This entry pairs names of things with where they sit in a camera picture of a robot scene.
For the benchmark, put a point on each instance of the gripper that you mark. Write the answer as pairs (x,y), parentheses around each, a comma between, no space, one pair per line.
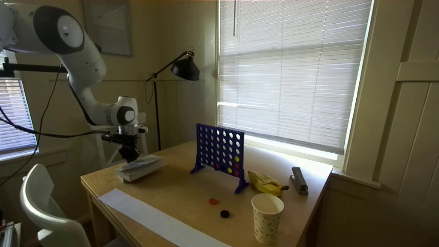
(129,151)

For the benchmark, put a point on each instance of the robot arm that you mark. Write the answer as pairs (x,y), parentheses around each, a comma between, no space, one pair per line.
(82,65)

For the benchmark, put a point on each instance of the stack of books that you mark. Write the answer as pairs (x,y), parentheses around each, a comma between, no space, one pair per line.
(8,235)

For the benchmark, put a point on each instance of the thin dark-cover book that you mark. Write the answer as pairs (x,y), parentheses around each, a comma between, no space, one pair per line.
(140,162)

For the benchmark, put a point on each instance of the white paper strip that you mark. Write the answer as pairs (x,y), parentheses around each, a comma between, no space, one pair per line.
(154,219)

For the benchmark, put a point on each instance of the blue disc-drop game grid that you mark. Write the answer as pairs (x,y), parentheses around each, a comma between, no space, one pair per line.
(219,144)

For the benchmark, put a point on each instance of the black floor lamp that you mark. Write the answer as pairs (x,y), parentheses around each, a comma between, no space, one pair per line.
(186,68)

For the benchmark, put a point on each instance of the white chair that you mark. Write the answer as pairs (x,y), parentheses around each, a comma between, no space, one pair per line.
(44,212)

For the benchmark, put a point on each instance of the black game disc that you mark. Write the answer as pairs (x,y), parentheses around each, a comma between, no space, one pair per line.
(225,214)

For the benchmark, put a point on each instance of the small window with blinds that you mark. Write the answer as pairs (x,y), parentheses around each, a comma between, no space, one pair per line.
(13,116)

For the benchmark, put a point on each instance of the framed picture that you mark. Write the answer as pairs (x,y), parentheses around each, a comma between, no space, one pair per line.
(109,27)

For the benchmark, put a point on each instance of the black mounting bar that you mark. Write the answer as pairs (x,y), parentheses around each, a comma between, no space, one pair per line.
(31,68)

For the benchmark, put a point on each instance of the yellow banana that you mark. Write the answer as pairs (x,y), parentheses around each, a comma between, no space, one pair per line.
(265,183)

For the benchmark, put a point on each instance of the dotted paper cup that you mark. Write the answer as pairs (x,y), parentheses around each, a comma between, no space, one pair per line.
(267,219)

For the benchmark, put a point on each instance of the grey stapler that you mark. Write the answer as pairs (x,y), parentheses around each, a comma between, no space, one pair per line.
(299,181)

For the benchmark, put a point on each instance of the large window with blinds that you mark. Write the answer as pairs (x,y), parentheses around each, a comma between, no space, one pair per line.
(291,75)

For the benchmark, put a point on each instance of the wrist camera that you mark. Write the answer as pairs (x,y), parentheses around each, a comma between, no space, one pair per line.
(109,137)

